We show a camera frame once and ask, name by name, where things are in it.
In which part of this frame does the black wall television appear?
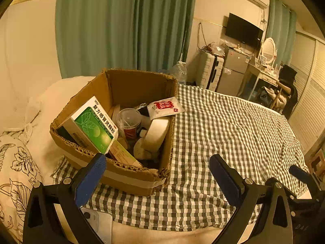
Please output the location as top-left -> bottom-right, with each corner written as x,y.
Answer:
225,13 -> 263,48

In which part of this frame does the amoxicillin capsules box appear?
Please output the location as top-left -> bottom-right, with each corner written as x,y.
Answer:
109,140 -> 143,168

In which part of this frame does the green white medicine box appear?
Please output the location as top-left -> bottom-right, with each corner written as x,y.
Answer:
57,96 -> 118,154

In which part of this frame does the oval vanity mirror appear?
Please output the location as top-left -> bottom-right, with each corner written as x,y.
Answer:
260,37 -> 277,65

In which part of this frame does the floral pillow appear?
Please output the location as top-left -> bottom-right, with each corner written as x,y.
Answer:
0,135 -> 43,243

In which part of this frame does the white smartphone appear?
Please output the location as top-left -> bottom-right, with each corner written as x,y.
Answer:
81,207 -> 113,244

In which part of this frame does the red white sachet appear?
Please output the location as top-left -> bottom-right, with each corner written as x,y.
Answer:
147,96 -> 184,120

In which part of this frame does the grey mini fridge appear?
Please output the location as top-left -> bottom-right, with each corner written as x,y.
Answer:
217,47 -> 249,96

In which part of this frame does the black chair with clothes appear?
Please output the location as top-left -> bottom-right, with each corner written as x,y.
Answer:
269,64 -> 298,120

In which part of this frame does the white dressing table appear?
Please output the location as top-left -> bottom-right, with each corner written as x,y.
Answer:
237,64 -> 279,101

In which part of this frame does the white plastic bottle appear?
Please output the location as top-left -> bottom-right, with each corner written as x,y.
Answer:
142,116 -> 171,153

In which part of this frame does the white suitcase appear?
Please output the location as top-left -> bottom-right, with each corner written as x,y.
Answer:
195,52 -> 224,92

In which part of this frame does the clear plastic cup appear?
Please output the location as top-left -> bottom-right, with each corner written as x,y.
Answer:
117,108 -> 142,147

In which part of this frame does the green checkered cloth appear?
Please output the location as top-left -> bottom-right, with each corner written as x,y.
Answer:
52,83 -> 312,232

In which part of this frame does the green curtain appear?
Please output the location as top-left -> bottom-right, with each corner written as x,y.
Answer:
266,0 -> 297,67
55,0 -> 195,78

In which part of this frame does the clear water bottle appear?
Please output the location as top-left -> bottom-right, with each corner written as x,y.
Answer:
169,61 -> 187,85

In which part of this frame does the brown cardboard box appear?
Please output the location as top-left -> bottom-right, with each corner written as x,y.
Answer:
50,69 -> 177,196

